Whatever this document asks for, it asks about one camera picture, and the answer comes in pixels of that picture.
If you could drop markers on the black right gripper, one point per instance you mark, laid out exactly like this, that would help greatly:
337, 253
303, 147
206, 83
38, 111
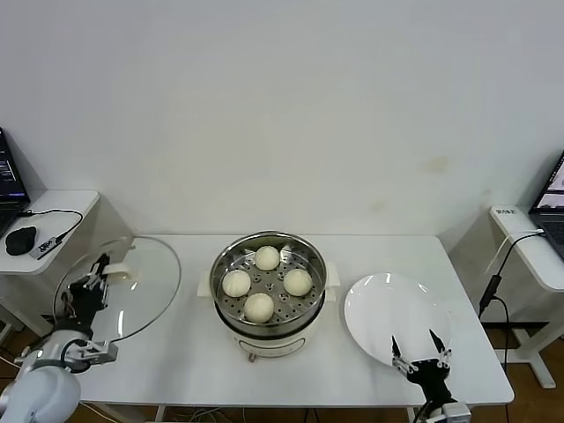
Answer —
429, 379

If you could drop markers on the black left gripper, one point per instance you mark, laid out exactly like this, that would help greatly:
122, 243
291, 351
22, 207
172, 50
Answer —
86, 304

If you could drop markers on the white steamed baozi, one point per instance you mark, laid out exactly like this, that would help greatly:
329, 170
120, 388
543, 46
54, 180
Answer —
236, 284
266, 257
258, 307
298, 282

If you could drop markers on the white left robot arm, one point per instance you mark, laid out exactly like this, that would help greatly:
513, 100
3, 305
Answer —
39, 392

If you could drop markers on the stainless steel steamer basket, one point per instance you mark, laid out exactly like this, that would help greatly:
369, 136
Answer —
218, 264

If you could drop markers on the white round plate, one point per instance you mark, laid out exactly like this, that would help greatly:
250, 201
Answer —
388, 308

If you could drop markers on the grey usb hub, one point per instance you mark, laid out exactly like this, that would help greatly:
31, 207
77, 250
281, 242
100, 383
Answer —
43, 247

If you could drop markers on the white side desk with mouse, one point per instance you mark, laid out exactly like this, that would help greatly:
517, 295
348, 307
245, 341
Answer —
66, 207

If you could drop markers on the black computer mouse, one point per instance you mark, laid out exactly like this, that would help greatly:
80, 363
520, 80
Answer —
20, 240

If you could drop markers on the black laptop with dark screen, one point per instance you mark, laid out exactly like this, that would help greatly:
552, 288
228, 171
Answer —
9, 176

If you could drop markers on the white side desk with label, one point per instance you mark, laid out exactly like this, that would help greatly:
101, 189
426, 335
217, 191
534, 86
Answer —
537, 269

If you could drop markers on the cream electric cooker pot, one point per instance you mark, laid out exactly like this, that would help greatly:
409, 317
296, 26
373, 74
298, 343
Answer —
273, 346

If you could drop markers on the white label with black text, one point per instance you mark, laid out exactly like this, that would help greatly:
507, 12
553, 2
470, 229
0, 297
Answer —
505, 211

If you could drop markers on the grey laptop with bright screen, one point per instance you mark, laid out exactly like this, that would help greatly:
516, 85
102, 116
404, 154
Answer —
551, 220

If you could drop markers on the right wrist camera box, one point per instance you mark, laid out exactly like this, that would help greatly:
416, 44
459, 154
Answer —
456, 403

